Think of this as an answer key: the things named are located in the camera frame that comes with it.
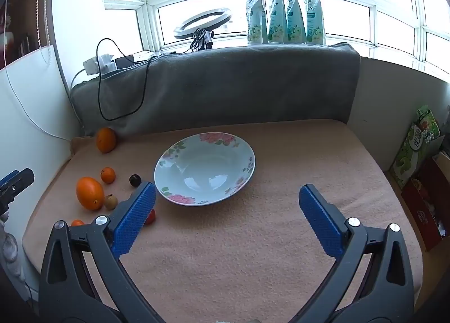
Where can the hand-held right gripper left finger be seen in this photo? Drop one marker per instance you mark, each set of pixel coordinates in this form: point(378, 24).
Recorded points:
point(135, 217)

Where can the floral white plate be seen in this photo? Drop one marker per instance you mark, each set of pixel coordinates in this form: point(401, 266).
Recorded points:
point(204, 168)

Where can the large orange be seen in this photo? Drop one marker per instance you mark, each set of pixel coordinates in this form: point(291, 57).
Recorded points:
point(90, 193)

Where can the dark plum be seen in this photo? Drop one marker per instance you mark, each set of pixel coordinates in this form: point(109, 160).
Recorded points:
point(135, 180)

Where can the teal floral refill pouch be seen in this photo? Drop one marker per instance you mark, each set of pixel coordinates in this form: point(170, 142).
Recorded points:
point(276, 13)
point(314, 17)
point(255, 13)
point(294, 15)

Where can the small mandarin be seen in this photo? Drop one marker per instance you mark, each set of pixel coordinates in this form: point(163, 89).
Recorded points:
point(108, 175)

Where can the green printed carton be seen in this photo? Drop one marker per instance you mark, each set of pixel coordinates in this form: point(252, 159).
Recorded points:
point(411, 154)

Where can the white power strip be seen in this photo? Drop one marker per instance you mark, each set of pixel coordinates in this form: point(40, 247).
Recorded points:
point(96, 64)

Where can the brown kiwi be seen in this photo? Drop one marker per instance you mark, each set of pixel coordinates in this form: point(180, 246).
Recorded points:
point(110, 202)

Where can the black power adapter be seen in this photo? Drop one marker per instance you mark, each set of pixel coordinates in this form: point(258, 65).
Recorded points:
point(124, 60)

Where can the grey blanket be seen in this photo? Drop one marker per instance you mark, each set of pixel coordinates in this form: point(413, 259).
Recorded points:
point(228, 87)

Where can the red carton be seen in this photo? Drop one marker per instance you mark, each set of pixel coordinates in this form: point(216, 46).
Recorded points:
point(422, 210)

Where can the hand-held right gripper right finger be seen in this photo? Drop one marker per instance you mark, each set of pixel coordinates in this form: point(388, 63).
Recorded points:
point(320, 221)

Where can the large mandarin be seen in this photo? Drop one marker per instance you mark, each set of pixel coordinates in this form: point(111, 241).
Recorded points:
point(106, 140)

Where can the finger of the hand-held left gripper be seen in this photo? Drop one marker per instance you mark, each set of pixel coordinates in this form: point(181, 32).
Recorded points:
point(16, 191)
point(8, 178)

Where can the red cherry tomato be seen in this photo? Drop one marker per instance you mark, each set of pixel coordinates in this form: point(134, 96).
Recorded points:
point(77, 223)
point(151, 217)

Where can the person's left hand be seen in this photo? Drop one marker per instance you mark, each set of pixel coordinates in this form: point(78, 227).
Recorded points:
point(8, 249)

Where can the white board panel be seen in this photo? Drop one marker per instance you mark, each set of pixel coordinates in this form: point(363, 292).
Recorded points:
point(31, 168)

